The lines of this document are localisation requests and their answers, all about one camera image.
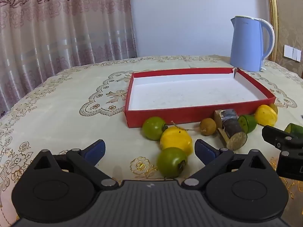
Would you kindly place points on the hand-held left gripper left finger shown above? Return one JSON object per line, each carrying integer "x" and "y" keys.
{"x": 96, "y": 150}

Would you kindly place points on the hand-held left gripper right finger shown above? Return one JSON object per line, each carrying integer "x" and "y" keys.
{"x": 204, "y": 150}

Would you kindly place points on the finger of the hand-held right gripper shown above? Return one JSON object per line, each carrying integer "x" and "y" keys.
{"x": 277, "y": 137}

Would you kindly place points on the green cucumber piece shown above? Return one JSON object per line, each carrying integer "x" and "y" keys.
{"x": 294, "y": 129}
{"x": 248, "y": 122}

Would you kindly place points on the brown longan with twig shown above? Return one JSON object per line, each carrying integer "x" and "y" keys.
{"x": 207, "y": 127}

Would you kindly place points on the yellow bell pepper piece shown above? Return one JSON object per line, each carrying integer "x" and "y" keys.
{"x": 265, "y": 114}
{"x": 176, "y": 141}

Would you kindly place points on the green tomato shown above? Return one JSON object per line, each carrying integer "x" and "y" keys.
{"x": 171, "y": 162}
{"x": 153, "y": 128}

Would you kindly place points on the red cardboard box tray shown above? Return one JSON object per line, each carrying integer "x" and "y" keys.
{"x": 189, "y": 92}

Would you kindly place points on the small yellow fruit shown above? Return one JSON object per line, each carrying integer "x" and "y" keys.
{"x": 274, "y": 107}

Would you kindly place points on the blue electric kettle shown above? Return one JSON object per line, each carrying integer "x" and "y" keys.
{"x": 247, "y": 45}

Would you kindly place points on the pink floral curtain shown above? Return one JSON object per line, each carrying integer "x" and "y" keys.
{"x": 59, "y": 28}

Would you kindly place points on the white wall switch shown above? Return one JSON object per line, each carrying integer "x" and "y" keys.
{"x": 292, "y": 52}

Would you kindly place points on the gold frame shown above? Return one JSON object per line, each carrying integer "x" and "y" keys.
{"x": 272, "y": 16}

